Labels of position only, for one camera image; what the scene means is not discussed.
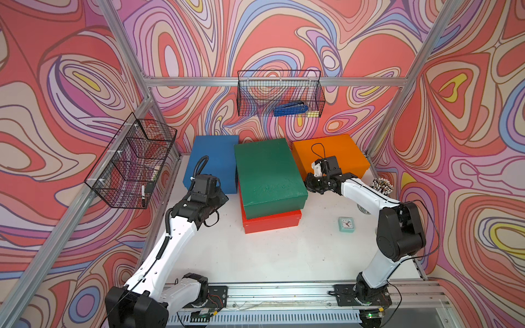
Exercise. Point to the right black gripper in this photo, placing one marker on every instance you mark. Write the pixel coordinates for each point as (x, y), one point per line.
(308, 183)

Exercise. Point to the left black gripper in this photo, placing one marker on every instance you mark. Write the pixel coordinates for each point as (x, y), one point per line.
(221, 197)

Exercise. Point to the orange shoebox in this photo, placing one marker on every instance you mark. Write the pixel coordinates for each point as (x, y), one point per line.
(350, 158)

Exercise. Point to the green shoebox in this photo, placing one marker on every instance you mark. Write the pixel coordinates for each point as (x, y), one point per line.
(269, 179)

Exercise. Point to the red shoebox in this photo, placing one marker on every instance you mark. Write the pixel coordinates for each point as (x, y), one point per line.
(270, 221)

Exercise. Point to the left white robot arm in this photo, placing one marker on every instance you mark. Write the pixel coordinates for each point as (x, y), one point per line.
(144, 301)

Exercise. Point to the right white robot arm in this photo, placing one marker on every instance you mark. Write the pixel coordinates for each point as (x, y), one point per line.
(400, 234)

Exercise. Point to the blue shoebox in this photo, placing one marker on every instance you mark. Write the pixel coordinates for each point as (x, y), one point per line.
(222, 162)

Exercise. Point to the small mint green clock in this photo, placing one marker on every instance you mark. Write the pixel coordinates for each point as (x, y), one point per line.
(346, 224)

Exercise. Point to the metal cup of pencils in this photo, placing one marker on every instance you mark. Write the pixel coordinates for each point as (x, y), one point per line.
(379, 190)

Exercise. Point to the marker in left basket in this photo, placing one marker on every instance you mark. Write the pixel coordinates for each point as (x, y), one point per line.
(143, 196)

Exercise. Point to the blue stapler in basket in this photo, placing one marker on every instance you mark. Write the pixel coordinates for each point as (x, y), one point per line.
(291, 109)

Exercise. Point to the black wire basket left wall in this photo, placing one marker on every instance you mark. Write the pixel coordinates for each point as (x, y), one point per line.
(136, 156)

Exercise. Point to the black wire basket wall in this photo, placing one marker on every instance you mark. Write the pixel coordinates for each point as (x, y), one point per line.
(136, 156)
(259, 92)

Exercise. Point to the black wire basket back wall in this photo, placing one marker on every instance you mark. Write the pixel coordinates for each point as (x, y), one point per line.
(259, 92)

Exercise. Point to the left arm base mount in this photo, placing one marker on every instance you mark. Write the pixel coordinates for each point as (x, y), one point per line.
(215, 299)

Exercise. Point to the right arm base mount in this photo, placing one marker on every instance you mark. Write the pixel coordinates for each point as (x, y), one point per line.
(361, 295)

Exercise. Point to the aluminium rail front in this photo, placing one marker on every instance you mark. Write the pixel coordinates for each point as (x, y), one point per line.
(307, 304)

